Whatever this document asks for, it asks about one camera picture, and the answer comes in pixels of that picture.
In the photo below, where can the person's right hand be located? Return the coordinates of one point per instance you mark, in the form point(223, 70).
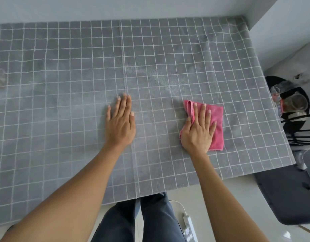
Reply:
point(197, 136)

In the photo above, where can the person's left hand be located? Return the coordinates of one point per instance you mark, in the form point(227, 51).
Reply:
point(119, 128)

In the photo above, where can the pink cleaning cloth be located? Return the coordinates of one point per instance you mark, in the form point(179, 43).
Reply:
point(218, 131)

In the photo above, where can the person's left forearm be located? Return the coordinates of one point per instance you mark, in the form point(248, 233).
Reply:
point(69, 199)

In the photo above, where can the person's right forearm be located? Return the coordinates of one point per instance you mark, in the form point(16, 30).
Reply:
point(225, 204)

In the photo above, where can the grey checked tablecloth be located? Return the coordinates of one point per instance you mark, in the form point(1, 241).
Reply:
point(170, 60)

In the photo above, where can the white power strip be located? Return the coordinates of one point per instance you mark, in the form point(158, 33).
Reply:
point(190, 229)

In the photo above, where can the blue grey jeans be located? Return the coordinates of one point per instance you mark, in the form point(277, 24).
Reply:
point(155, 221)

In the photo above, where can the clear bottle with black cap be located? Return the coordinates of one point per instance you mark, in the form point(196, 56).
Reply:
point(281, 86)

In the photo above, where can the clear glass cup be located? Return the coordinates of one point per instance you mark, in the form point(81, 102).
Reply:
point(297, 102)

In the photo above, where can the white plug adapter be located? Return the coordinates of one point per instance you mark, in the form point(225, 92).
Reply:
point(300, 158)

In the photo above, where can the dark grey floor mat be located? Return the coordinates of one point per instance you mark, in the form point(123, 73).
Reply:
point(288, 194)

